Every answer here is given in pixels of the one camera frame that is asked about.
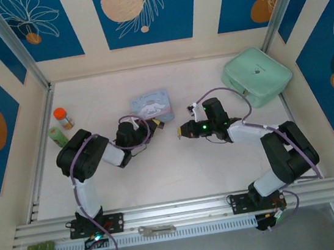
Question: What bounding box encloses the mint green zip pouch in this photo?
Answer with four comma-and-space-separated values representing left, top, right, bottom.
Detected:
217, 42, 297, 113

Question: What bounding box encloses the blue cartoon tin box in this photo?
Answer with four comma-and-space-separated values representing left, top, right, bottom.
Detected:
128, 86, 176, 128

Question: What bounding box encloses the aluminium right frame post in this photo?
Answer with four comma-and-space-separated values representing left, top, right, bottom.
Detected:
253, 0, 321, 54

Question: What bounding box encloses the orange-cap spice bottle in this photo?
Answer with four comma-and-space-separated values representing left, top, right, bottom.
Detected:
52, 105, 76, 132

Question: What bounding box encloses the aluminium frame post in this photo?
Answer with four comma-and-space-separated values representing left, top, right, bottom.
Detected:
0, 0, 54, 97
253, 0, 321, 54

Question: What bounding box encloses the aluminium left frame post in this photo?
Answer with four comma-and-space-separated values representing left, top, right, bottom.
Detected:
0, 0, 54, 97

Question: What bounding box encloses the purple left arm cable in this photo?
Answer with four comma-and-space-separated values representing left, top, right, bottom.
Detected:
63, 111, 167, 250

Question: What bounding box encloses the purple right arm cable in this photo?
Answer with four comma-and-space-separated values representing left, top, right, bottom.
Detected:
192, 75, 329, 239

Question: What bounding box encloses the green circuit board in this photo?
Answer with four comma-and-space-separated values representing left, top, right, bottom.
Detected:
25, 240, 57, 250

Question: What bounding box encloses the white slotted cable duct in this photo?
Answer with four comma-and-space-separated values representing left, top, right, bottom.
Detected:
51, 215, 258, 250

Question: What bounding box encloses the aluminium left side rail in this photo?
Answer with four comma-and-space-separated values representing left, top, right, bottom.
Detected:
10, 83, 73, 225

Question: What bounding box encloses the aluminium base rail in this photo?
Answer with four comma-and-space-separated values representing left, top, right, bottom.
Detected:
8, 176, 334, 250

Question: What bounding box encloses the green cylindrical can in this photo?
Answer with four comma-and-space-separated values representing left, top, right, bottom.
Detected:
47, 125, 70, 150

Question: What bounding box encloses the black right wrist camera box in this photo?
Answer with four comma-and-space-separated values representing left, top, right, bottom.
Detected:
201, 96, 229, 124

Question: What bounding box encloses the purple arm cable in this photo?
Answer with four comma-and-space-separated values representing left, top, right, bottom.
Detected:
63, 111, 167, 250
192, 75, 329, 239

